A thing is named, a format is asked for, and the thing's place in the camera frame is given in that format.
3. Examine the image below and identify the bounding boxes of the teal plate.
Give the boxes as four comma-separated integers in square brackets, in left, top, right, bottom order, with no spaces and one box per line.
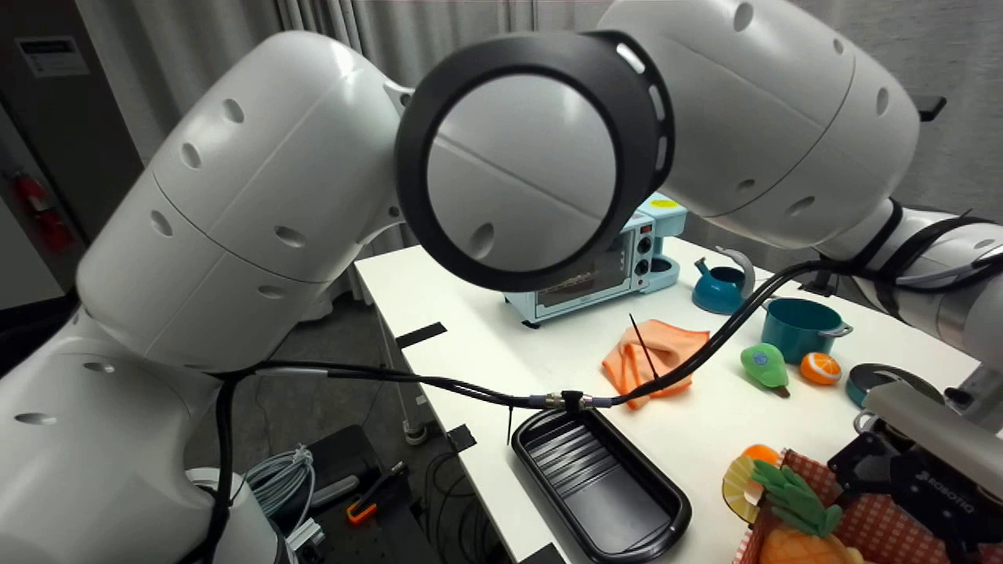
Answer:
[843,363,944,408]

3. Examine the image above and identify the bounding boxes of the teal pot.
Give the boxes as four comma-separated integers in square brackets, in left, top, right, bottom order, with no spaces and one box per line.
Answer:
[761,299,851,363]

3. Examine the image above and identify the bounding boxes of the coiled light blue cable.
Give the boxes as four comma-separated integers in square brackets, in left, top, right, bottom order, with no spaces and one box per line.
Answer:
[240,443,325,559]

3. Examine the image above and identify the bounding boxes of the red checkered basket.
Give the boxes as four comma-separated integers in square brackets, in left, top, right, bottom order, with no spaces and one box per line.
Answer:
[722,446,1003,564]

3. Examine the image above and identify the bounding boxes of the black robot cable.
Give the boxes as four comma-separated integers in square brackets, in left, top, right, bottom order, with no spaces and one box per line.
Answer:
[185,254,870,564]

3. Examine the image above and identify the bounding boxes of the lemon slice plush toy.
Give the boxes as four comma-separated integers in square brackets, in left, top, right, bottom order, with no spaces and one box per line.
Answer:
[722,457,761,524]

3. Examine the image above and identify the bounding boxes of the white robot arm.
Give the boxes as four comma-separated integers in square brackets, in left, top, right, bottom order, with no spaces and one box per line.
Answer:
[0,0,1003,564]

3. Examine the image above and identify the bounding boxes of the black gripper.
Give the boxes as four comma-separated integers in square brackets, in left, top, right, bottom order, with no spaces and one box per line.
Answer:
[828,433,1003,556]

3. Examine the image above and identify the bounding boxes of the green plush leaves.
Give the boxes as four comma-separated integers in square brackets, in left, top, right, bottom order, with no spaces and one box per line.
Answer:
[752,464,843,537]

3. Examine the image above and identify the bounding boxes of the green avocado plush toy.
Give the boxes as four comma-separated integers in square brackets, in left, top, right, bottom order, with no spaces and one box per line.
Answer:
[739,345,791,397]

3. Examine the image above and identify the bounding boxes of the light blue toaster oven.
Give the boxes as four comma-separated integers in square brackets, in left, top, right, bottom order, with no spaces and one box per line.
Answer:
[506,194,686,330]

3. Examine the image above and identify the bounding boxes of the orange cloth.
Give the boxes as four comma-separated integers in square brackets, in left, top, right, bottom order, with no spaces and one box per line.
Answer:
[603,320,708,410]

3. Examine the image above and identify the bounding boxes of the yellow pineapple plush toy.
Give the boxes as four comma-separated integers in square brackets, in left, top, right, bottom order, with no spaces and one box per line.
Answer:
[758,528,864,564]

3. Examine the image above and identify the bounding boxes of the teal kettle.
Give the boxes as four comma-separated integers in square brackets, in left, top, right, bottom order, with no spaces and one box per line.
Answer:
[693,250,756,313]

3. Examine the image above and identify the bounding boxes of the black plastic tray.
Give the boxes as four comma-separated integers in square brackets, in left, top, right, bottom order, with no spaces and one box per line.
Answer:
[511,408,693,564]

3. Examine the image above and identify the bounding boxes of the orange fruit plush toy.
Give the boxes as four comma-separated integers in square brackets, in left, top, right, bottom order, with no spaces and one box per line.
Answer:
[799,352,840,386]

